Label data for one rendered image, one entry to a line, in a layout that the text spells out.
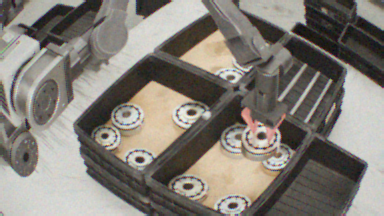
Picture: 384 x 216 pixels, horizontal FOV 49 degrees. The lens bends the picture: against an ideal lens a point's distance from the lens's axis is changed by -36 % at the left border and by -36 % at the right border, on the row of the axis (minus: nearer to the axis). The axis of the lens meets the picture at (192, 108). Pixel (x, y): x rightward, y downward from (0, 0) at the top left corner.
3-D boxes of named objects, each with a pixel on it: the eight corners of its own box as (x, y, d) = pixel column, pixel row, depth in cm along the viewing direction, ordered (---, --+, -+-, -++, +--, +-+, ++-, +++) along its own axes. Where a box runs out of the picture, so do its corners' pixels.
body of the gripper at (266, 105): (255, 93, 140) (256, 67, 135) (287, 112, 135) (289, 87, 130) (239, 108, 136) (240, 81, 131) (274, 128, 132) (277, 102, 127)
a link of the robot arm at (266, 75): (250, 64, 126) (272, 75, 124) (265, 50, 131) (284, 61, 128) (250, 89, 131) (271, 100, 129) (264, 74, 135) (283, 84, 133)
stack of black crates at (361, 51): (383, 101, 282) (391, 49, 251) (374, 129, 264) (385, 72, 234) (345, 77, 300) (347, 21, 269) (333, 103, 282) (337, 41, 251)
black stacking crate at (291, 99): (307, 157, 166) (313, 131, 158) (236, 121, 180) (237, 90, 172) (345, 91, 189) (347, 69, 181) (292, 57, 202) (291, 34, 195)
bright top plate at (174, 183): (194, 205, 150) (194, 204, 150) (161, 192, 154) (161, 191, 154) (215, 183, 156) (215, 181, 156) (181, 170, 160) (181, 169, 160)
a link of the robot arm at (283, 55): (226, 48, 130) (251, 39, 123) (251, 29, 137) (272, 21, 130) (257, 95, 132) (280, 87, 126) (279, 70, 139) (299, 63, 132)
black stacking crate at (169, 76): (147, 201, 157) (141, 177, 149) (78, 152, 170) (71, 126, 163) (234, 121, 180) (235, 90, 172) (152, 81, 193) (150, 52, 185)
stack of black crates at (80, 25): (78, 110, 283) (71, 43, 253) (51, 91, 296) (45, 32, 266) (122, 65, 307) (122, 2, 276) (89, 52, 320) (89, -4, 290)
